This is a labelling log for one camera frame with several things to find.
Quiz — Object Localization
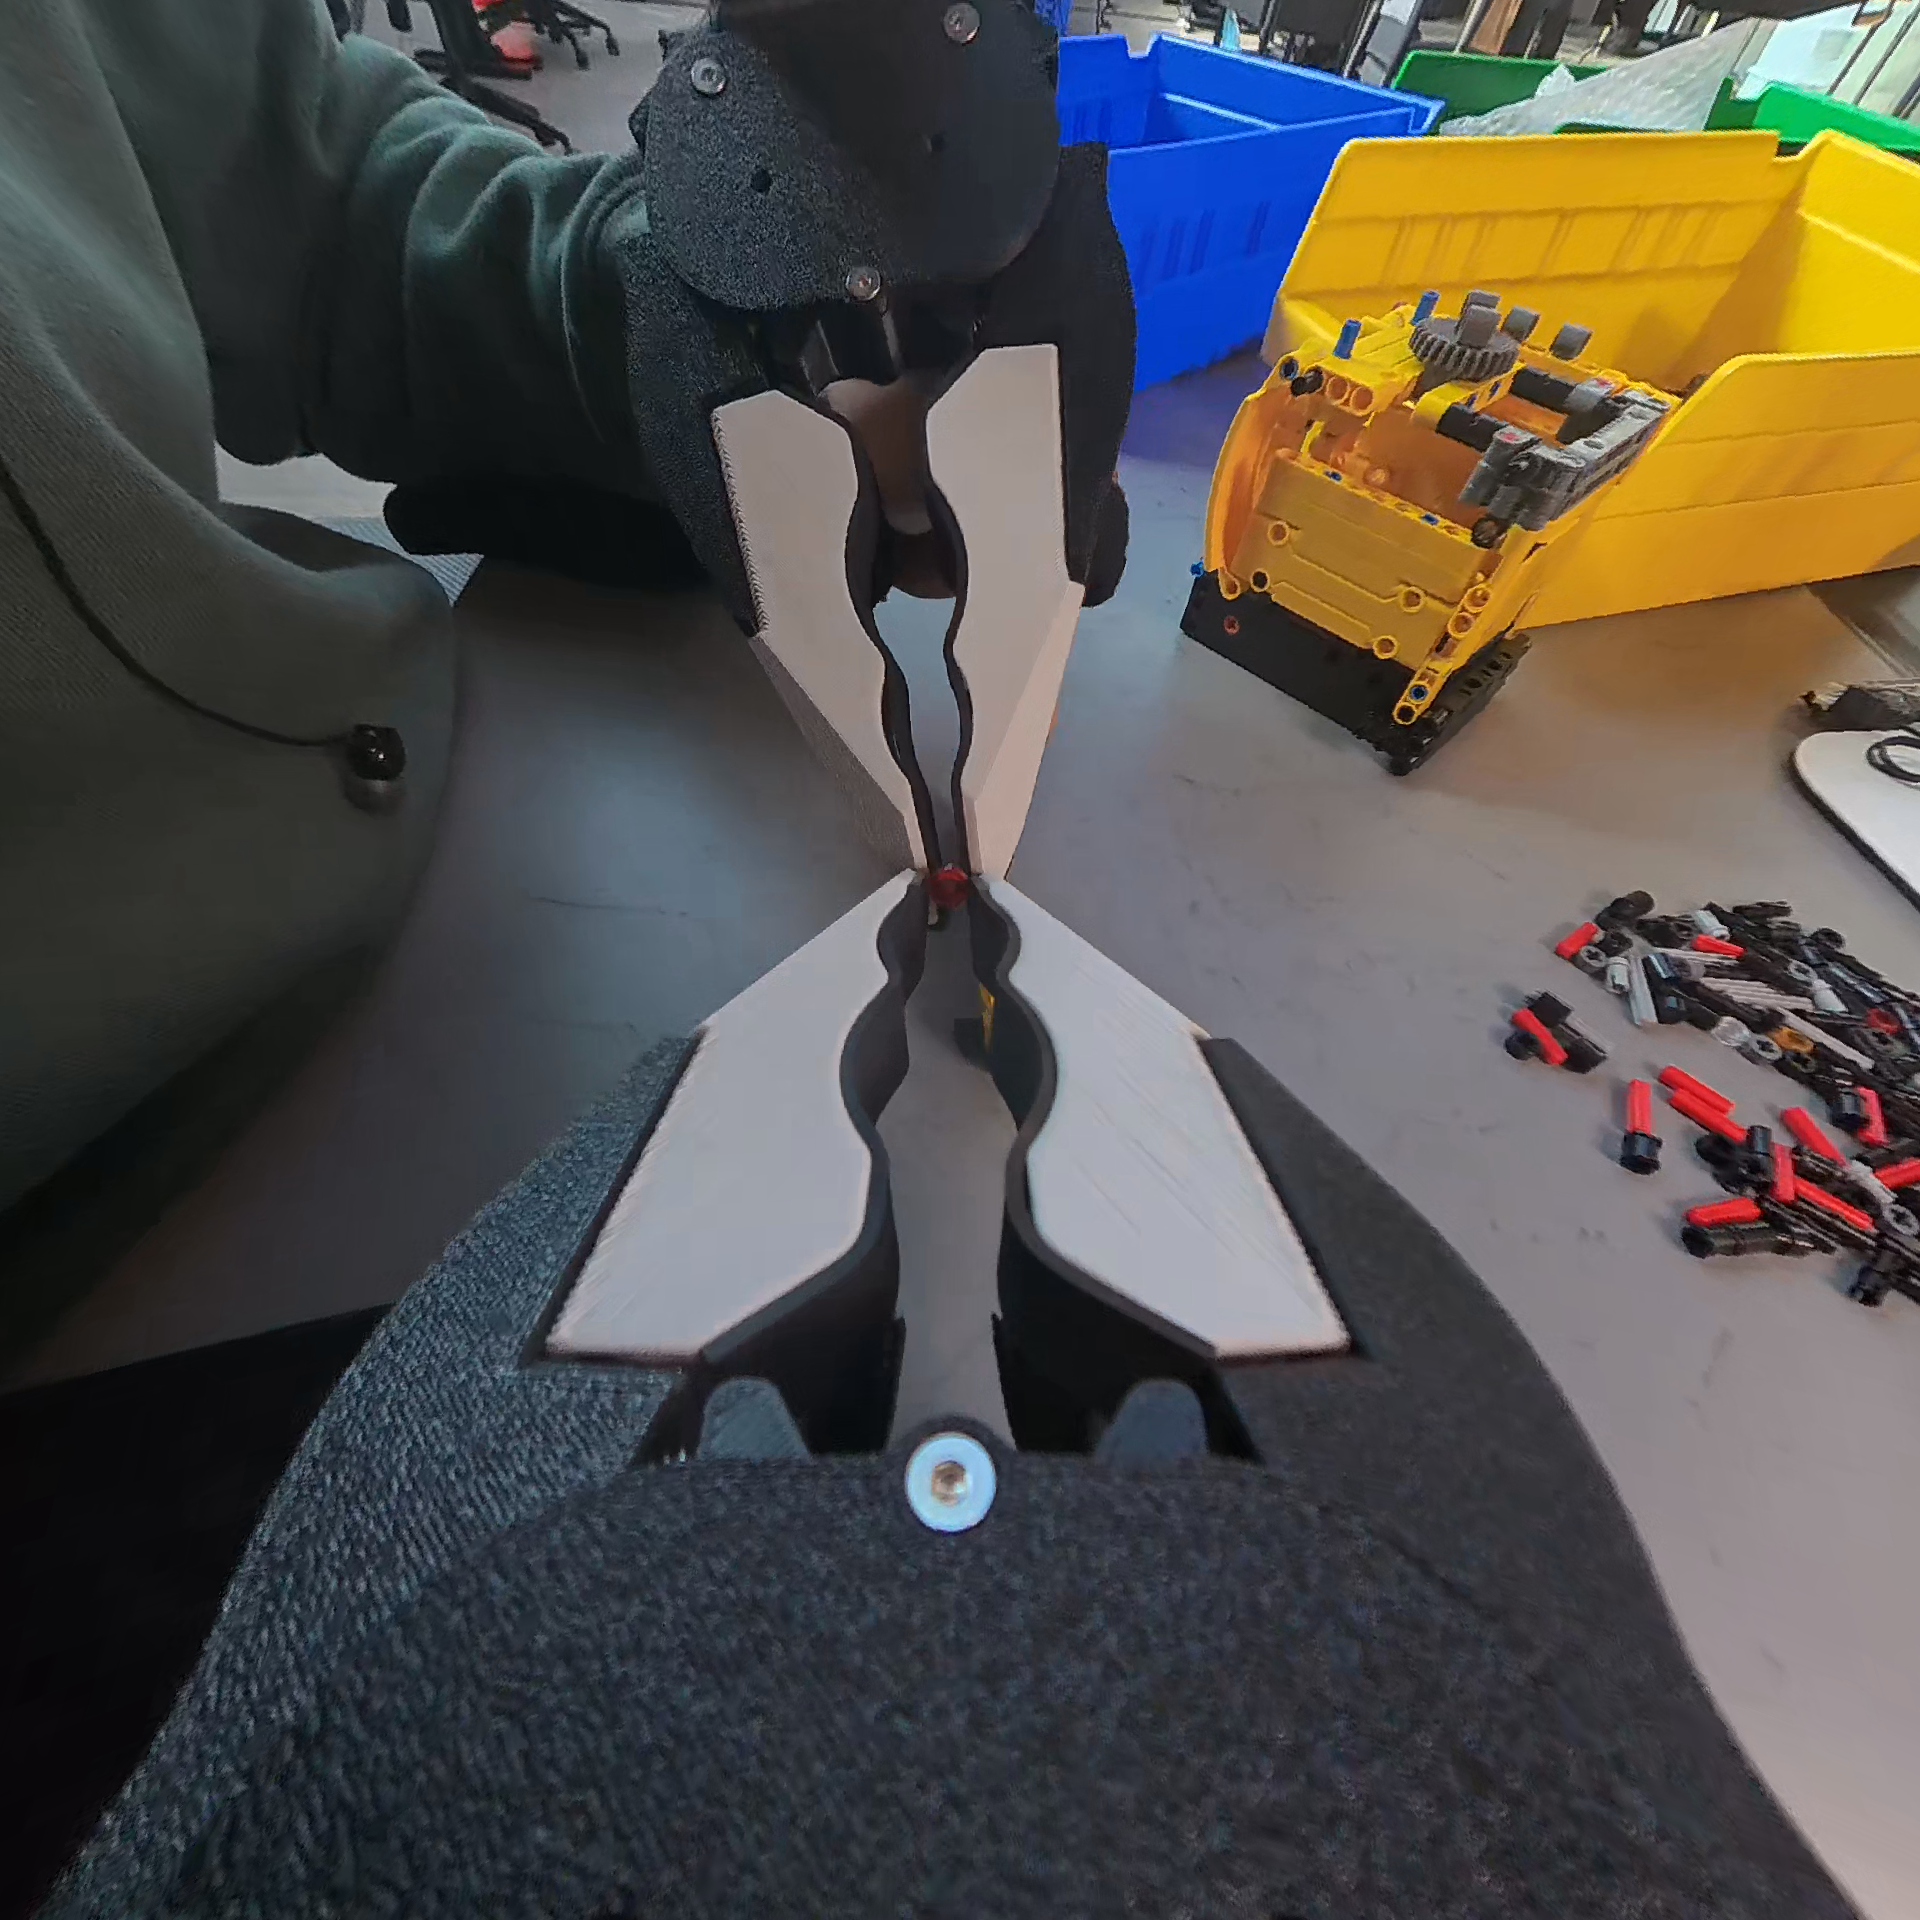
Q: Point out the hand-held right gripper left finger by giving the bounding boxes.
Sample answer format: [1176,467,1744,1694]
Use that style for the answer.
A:
[545,873,933,1451]

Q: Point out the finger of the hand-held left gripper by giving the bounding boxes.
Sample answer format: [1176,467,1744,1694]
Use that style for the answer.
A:
[922,343,1088,883]
[709,387,945,876]

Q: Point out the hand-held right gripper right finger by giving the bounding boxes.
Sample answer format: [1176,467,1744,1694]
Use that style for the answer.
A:
[964,873,1355,1444]

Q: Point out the person's left forearm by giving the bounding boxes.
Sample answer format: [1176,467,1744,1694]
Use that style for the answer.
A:
[210,31,664,505]

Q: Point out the yellow lego vehicle model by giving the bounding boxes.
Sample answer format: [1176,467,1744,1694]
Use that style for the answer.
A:
[1177,288,1673,778]

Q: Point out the pile of small lego pins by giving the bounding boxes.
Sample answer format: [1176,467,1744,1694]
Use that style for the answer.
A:
[1505,889,1920,1307]

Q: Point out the person's left hand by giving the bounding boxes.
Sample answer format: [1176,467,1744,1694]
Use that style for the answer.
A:
[825,376,964,600]

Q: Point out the black office chair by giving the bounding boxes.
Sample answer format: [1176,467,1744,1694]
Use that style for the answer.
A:
[352,0,624,154]

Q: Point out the blue storage bin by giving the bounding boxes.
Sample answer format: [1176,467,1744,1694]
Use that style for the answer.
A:
[1055,33,1449,396]

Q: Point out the yellow storage bin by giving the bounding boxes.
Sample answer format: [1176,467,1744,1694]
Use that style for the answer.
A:
[1265,129,1920,630]

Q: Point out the clear plastic bag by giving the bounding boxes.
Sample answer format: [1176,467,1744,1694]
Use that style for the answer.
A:
[1487,58,1765,140]

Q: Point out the white rounded board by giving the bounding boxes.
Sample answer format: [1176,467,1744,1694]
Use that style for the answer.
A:
[1793,724,1920,913]

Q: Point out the green storage bin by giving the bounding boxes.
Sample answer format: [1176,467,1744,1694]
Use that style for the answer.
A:
[1387,47,1920,164]

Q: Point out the black cable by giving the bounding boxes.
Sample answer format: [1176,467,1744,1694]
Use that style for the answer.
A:
[1803,679,1920,785]

